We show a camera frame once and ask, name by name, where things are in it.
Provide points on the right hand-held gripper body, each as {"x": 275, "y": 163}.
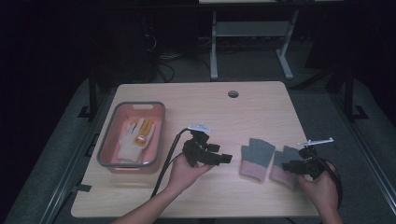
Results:
{"x": 313, "y": 165}

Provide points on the black metal stand post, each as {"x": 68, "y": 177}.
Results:
{"x": 349, "y": 93}

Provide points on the pink basin with grey rim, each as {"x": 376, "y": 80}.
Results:
{"x": 109, "y": 146}

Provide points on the grey glove with pink cuff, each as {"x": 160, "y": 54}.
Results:
{"x": 257, "y": 155}
{"x": 281, "y": 177}

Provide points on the black floor bracket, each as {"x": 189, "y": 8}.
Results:
{"x": 361, "y": 113}
{"x": 84, "y": 112}

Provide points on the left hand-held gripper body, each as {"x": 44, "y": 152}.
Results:
{"x": 197, "y": 149}

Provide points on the person's left hand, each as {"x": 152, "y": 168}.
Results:
{"x": 185, "y": 175}

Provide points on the white metal stand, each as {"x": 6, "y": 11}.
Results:
{"x": 249, "y": 28}

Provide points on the person's right hand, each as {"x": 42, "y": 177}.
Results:
{"x": 323, "y": 193}

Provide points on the aluminium floor rail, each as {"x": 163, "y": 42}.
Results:
{"x": 63, "y": 185}
{"x": 367, "y": 154}

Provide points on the beige glove with bunny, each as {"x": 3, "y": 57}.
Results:
{"x": 134, "y": 146}

